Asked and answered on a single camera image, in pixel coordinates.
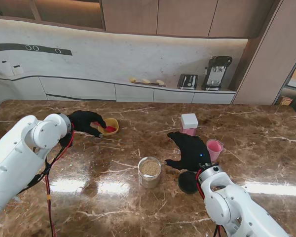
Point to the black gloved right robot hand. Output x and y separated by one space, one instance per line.
192 153

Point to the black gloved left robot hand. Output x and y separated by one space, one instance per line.
84 121

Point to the pink measuring cup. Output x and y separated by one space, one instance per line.
215 148

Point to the red measuring spoon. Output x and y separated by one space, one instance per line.
110 129

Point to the yellow plastic bowl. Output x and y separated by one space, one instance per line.
113 123

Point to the black round jar lid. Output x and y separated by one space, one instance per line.
187 184

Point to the clear glass grain jar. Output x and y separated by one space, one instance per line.
149 172

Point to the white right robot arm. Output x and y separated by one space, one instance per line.
232 205

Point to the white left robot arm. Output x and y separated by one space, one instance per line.
14 153

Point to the pink container with white lid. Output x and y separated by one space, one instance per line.
189 121

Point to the white counter cabinet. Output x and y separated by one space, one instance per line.
76 89

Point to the yellow bread piece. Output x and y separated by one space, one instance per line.
159 82
145 81
132 79

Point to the black toaster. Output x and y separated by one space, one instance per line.
187 81

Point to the dark wooden serving board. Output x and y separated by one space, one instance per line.
150 84

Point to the short white bottle black cap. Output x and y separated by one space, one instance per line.
17 70

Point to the black espresso machine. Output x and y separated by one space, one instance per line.
217 71

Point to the tall white bottle black cap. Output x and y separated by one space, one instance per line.
6 69

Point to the orange printed box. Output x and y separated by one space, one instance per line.
285 101

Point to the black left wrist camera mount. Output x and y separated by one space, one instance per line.
65 141

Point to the black wall panel with rings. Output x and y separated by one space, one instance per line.
14 47

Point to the wooden wall cabinets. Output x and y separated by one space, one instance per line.
182 17

